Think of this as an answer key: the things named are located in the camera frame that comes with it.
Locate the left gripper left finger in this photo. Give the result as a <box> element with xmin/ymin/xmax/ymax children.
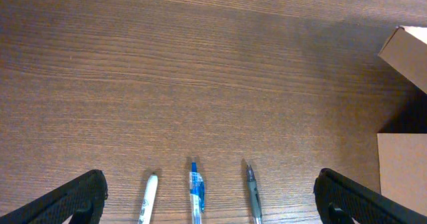
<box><xmin>1</xmin><ymin>169</ymin><xmax>108</xmax><ymax>224</ymax></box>

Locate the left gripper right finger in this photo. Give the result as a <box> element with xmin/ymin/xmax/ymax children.
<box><xmin>314</xmin><ymin>168</ymin><xmax>426</xmax><ymax>224</ymax></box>

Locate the dark grey pen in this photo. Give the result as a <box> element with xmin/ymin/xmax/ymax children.
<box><xmin>246</xmin><ymin>164</ymin><xmax>262</xmax><ymax>224</ymax></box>

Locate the open cardboard box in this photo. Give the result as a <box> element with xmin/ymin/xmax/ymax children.
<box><xmin>377</xmin><ymin>25</ymin><xmax>426</xmax><ymax>215</ymax></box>

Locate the blue ballpoint pen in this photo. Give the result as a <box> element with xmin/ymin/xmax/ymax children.
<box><xmin>189</xmin><ymin>162</ymin><xmax>205</xmax><ymax>224</ymax></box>

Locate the black and white marker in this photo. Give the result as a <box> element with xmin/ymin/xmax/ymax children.
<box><xmin>138</xmin><ymin>173</ymin><xmax>158</xmax><ymax>224</ymax></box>

